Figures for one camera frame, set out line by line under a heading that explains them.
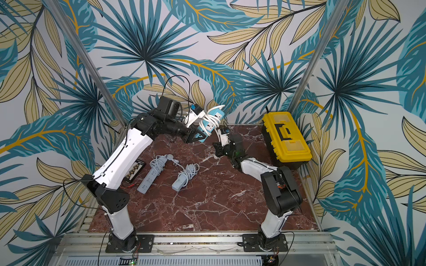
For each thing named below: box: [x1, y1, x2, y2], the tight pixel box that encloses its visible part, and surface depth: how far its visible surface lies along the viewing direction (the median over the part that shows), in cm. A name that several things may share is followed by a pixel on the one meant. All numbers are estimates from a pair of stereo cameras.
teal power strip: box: [195, 108, 226, 143], surface depth 67 cm
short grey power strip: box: [171, 164, 197, 192], surface depth 90 cm
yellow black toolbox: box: [262, 110, 313, 171], surface depth 93 cm
